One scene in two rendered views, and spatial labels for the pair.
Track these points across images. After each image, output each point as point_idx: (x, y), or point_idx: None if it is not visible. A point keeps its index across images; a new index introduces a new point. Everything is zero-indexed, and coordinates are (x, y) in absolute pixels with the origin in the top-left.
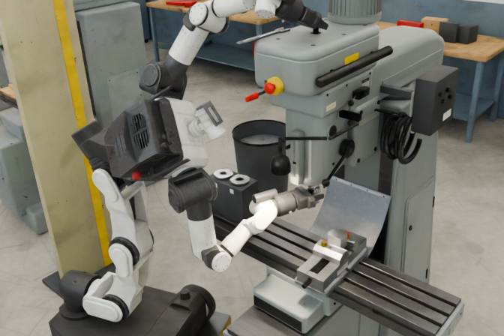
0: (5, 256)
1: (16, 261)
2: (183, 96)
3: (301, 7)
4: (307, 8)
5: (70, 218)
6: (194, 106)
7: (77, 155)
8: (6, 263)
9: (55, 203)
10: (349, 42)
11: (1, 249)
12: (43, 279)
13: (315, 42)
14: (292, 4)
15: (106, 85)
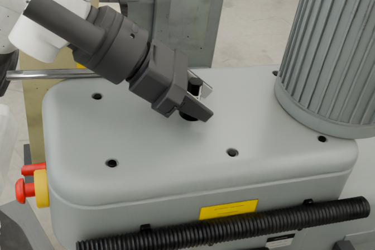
0: (19, 102)
1: (23, 112)
2: (297, 3)
3: (131, 63)
4: (149, 71)
5: None
6: (4, 118)
7: (69, 49)
8: (14, 110)
9: (33, 87)
10: (226, 182)
11: (22, 92)
12: (24, 144)
13: (132, 153)
14: (99, 53)
15: None
